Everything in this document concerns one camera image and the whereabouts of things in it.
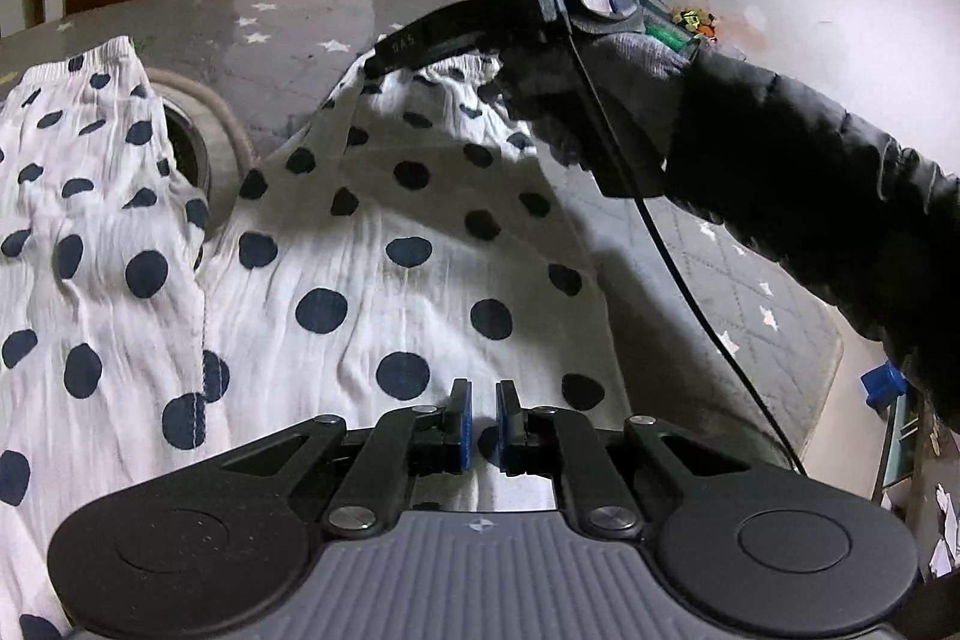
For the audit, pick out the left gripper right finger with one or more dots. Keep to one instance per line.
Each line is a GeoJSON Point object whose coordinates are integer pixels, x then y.
{"type": "Point", "coordinates": [562, 446]}

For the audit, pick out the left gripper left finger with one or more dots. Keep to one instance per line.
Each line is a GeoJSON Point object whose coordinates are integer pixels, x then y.
{"type": "Point", "coordinates": [381, 465]}

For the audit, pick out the white navy polka dot garment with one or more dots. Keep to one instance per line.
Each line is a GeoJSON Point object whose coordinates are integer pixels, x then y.
{"type": "Point", "coordinates": [404, 238]}

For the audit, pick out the black jacket right forearm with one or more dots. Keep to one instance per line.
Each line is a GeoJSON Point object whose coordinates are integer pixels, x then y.
{"type": "Point", "coordinates": [865, 224]}

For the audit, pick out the grey gloved right hand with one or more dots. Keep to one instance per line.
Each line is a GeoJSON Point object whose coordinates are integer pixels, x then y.
{"type": "Point", "coordinates": [629, 79]}

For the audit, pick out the pile of colourful toys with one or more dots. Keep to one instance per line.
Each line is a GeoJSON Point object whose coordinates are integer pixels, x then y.
{"type": "Point", "coordinates": [676, 26]}

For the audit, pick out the built-in round induction cooktop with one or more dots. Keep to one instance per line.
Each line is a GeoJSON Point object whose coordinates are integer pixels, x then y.
{"type": "Point", "coordinates": [211, 146]}

